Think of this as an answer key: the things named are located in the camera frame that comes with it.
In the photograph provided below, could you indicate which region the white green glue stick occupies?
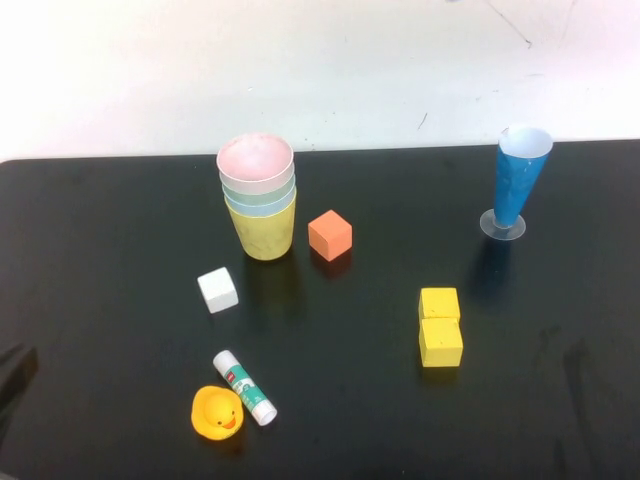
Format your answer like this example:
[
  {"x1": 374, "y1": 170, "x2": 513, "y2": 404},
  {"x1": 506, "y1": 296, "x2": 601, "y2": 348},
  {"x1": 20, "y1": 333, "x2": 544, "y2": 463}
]
[{"x1": 212, "y1": 349, "x2": 278, "y2": 427}]

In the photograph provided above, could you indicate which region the blue paper cone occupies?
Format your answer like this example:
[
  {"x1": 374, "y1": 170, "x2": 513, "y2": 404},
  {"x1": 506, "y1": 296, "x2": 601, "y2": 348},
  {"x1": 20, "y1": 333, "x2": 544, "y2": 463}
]
[{"x1": 493, "y1": 124, "x2": 554, "y2": 229}]

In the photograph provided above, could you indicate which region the orange foam cube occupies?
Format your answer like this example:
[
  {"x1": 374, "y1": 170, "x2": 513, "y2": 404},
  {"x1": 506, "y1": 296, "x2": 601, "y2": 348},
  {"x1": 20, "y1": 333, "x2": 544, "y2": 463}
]
[{"x1": 307, "y1": 209, "x2": 353, "y2": 263}]

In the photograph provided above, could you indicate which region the clear plastic disc stand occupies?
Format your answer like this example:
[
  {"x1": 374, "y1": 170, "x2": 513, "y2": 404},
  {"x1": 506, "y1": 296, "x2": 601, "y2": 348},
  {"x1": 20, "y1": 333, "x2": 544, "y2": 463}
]
[{"x1": 479, "y1": 208, "x2": 527, "y2": 242}]

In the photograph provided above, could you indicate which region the green plastic cup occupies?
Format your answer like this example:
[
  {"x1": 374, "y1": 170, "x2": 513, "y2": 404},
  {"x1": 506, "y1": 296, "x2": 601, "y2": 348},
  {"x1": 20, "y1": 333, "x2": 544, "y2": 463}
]
[{"x1": 221, "y1": 172, "x2": 297, "y2": 207}]

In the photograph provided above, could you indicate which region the white foam cube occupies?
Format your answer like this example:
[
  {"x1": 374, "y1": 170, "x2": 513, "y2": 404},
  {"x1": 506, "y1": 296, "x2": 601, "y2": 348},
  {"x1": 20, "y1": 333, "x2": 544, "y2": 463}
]
[{"x1": 196, "y1": 266, "x2": 240, "y2": 315}]

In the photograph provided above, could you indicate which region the pink plastic cup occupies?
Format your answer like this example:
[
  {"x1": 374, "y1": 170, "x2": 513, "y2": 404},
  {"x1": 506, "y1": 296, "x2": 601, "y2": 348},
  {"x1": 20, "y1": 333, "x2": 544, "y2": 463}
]
[{"x1": 216, "y1": 132, "x2": 295, "y2": 196}]

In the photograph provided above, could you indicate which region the yellow plastic cup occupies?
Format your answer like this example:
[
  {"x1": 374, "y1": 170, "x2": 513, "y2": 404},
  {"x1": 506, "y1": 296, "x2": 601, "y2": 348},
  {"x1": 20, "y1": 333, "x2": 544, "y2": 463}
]
[{"x1": 224, "y1": 187, "x2": 298, "y2": 261}]

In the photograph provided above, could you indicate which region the yellow rubber duck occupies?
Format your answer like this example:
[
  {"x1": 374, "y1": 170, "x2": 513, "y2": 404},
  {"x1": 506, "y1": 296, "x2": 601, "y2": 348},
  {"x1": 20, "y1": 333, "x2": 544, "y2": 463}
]
[{"x1": 190, "y1": 384, "x2": 246, "y2": 441}]

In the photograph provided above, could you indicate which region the light blue plastic cup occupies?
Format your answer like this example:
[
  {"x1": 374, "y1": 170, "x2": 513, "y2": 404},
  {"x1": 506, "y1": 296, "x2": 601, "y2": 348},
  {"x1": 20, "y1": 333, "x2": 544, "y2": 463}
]
[{"x1": 223, "y1": 187, "x2": 298, "y2": 219}]

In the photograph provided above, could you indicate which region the yellow foam cube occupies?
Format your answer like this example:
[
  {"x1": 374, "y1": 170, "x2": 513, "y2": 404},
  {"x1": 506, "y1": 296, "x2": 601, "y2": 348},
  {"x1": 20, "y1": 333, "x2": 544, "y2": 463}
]
[
  {"x1": 417, "y1": 286, "x2": 461, "y2": 322},
  {"x1": 418, "y1": 317, "x2": 464, "y2": 369}
]

